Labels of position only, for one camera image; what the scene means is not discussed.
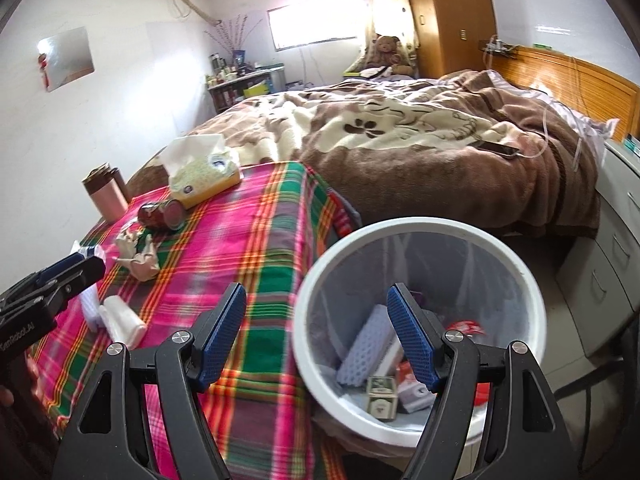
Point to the beige paper bag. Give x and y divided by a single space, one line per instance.
140 257

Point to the white nightstand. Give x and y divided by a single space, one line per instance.
610 240

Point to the long white purple ointment box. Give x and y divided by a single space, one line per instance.
392 360

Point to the crushed red label bottle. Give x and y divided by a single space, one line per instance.
465 327

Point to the red drink can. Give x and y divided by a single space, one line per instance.
160 215

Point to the pink mug with brown lid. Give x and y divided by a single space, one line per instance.
107 195

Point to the power strip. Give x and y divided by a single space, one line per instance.
500 49

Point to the small brown box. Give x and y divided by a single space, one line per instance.
382 397

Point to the bed with brown blanket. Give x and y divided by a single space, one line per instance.
400 160

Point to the black phone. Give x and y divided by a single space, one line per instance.
495 149

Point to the patterned curtain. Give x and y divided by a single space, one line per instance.
385 5

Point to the wooden wardrobe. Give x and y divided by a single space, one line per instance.
450 15

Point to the vase of dry branches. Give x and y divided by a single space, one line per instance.
235 35

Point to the air conditioner pipe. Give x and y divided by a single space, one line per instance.
195 5

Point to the clear plastic bottle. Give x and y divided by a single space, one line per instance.
85 249

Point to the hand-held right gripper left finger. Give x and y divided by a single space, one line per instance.
222 332

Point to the yellow tissue pack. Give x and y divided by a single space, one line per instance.
200 175

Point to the pink drink carton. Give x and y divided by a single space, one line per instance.
416 392

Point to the shiny wall panel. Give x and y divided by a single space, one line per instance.
70 57

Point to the cluttered side desk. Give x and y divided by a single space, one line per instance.
245 87

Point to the window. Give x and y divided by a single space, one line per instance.
312 27

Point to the white pillow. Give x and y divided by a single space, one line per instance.
597 132

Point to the brown teddy bear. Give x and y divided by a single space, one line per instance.
387 52

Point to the person's left hand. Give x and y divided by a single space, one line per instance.
33 375

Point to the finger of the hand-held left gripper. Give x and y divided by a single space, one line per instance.
57 266
80 277

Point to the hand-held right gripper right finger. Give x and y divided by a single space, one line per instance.
407 340

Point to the white round bin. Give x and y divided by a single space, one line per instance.
340 410

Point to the wooden headboard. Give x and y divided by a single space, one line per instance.
575 85

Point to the white foam fruit net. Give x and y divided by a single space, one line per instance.
122 322
367 350

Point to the plaid tablecloth table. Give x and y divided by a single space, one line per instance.
260 260

